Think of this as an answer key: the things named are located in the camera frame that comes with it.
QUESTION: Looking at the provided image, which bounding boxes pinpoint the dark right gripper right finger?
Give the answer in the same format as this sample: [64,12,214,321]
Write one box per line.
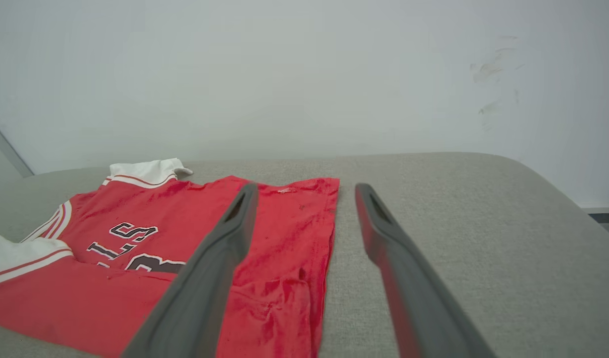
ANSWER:
[354,182,497,358]

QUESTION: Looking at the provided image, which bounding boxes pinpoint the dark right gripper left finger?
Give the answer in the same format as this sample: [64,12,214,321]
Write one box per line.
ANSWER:
[121,182,259,358]

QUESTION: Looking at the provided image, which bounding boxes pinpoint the red white basketball jersey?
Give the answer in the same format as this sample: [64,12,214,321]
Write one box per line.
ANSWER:
[0,158,341,358]

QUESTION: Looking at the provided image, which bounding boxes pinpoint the grey frame bar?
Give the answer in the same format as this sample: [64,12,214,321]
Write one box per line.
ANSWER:
[0,113,35,178]

